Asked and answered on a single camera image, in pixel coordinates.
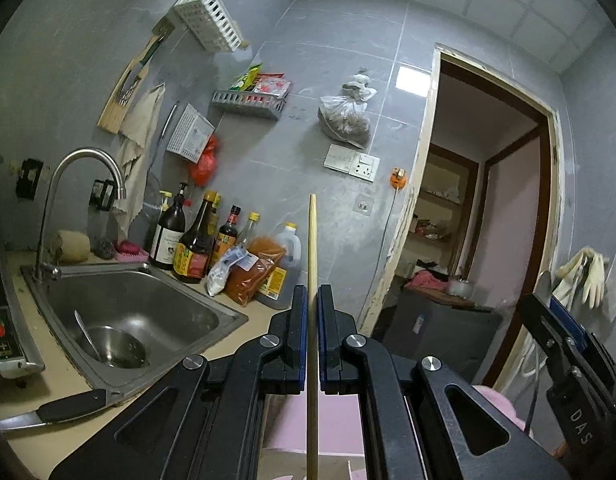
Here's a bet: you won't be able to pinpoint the red plastic bag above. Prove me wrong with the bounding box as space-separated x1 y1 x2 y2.
189 134 220 187

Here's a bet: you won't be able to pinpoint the red chili powder bag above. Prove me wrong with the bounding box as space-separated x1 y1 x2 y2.
223 236 288 307

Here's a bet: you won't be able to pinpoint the wooden cutting board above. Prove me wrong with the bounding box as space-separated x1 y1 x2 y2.
96 34 167 135

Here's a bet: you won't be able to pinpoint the steel ladle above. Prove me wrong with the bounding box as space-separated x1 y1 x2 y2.
74 309 109 362

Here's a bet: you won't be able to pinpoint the pink soap dish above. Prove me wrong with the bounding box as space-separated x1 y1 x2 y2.
114 240 150 262

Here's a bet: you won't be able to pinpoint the black wall socket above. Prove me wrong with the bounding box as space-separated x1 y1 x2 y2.
15 158 44 202
89 179 114 209

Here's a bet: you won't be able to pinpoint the steel bowl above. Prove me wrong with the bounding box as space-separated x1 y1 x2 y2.
76 325 149 369

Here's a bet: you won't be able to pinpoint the grey cabinet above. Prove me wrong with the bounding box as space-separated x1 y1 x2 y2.
387 287 505 377

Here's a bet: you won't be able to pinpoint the white light switch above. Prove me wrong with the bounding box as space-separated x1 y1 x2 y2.
323 143 360 174

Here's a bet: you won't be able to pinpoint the steel sink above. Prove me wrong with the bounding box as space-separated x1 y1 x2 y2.
20 261 249 402

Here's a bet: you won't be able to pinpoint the white wall box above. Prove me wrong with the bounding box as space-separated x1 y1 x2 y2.
166 103 215 164

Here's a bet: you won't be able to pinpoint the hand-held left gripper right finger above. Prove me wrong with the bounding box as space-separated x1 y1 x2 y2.
318 285 571 480

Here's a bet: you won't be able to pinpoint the pink cloth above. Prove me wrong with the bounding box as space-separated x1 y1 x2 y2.
405 269 449 291

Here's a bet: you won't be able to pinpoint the wooden door frame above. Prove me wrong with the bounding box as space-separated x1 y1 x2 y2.
359 41 562 392

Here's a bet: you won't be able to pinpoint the steel faucet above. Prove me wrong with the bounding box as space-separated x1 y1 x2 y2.
34 147 127 282

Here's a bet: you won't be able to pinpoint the wooden shelf unit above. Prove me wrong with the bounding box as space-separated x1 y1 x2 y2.
412 184 465 262

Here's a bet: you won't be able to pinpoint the cooking oil jug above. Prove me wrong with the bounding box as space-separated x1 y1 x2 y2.
254 222 303 310

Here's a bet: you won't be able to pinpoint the wooden chopstick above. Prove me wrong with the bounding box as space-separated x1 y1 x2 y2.
307 194 319 480

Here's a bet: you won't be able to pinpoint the metal spoon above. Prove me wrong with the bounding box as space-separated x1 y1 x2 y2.
537 270 555 307

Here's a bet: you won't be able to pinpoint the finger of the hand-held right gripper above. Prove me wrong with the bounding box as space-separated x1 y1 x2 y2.
517 293 616 407
583 329 616 402

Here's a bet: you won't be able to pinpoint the clear bottle yellow cap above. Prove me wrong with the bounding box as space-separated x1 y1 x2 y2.
237 212 261 252

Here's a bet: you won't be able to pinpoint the white seasoning bag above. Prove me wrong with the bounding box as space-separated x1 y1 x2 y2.
205 247 259 297

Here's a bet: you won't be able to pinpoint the black handled knife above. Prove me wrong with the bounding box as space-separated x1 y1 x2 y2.
0 388 109 434

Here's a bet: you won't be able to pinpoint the small red label bottle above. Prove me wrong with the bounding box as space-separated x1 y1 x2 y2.
210 205 241 272

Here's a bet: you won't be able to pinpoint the green snack packet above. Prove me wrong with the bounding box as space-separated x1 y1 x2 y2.
231 62 264 92

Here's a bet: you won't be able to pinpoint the cream rubber gloves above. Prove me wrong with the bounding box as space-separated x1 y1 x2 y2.
557 246 610 309

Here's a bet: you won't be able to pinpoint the white wall socket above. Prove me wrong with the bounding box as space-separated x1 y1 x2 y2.
348 152 381 183

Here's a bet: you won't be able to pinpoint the beige hanging cloth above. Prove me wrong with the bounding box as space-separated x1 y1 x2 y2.
112 84 167 237

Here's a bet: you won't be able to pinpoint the hanging bag of dried goods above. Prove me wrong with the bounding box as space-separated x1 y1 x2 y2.
317 67 378 149

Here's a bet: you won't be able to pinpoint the dark pump bottle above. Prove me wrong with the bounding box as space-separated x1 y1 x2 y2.
150 182 189 271

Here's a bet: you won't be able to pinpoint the grey wall shelf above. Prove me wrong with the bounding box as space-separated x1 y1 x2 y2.
210 88 288 121

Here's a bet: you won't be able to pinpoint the white hose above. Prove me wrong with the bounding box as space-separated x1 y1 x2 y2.
502 329 545 382

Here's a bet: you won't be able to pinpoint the induction cooker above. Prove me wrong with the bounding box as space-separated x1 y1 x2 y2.
0 229 47 377

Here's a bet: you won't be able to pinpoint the white slotted wall basket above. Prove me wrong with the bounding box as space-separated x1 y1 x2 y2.
169 0 252 54

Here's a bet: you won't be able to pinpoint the beige loofah sponge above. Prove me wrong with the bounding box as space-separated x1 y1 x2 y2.
50 229 91 264

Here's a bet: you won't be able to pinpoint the large soy sauce bottle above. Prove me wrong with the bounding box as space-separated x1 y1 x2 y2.
173 190 222 285

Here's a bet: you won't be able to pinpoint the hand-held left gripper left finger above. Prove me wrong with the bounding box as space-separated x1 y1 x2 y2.
48 285 309 480

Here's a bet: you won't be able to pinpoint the red snack packet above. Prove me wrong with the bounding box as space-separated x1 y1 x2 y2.
252 73 291 99

